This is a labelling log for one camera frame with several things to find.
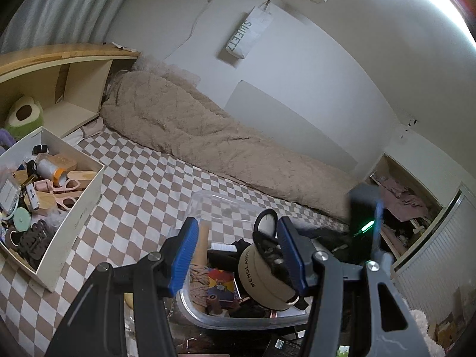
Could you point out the silver bottle with orange cap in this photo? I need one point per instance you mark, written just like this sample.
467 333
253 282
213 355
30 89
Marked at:
48 167

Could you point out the white paper bag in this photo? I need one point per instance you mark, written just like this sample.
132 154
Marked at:
247 31

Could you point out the brown hair claw clip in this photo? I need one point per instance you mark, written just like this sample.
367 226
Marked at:
34 240

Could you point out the wooden headboard shelf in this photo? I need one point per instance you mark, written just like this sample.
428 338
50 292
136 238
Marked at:
55 59

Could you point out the beige visor cap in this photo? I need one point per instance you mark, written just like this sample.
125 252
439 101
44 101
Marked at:
256 275

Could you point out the open closet with clothes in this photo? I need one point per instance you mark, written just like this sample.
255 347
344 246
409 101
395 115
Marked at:
405 200

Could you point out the clear plastic container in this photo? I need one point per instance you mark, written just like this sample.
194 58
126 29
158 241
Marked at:
223 212

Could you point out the beige fluffy blanket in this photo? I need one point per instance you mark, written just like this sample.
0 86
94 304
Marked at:
193 126

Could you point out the white cardboard box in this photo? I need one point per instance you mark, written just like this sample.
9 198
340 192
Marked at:
80 208

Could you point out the grey curtain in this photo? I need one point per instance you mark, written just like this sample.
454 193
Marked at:
63 11

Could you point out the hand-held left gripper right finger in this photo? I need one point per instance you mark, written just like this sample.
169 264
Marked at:
290 253

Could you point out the yellow round item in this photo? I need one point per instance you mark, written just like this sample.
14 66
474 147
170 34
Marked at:
129 299

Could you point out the black scissors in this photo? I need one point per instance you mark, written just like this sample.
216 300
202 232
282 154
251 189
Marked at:
264 227

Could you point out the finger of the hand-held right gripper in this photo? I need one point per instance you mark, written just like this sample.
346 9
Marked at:
379 223

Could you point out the checkered bed sheet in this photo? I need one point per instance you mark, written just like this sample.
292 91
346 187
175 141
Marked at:
141 193

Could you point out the colourful card box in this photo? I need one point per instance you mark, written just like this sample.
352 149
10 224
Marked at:
222 284

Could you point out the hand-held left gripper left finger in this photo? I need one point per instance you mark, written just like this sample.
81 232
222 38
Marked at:
185 250

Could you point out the beige cardboard tube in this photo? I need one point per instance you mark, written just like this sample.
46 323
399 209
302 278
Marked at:
203 243

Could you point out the avocado plush toy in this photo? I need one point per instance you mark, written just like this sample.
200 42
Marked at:
24 117

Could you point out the person's right forearm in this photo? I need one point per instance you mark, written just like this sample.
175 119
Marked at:
425 334

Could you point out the green round tin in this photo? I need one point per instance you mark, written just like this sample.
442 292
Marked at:
21 219

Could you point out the white louvered closet door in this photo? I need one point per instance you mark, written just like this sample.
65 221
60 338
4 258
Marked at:
438 260

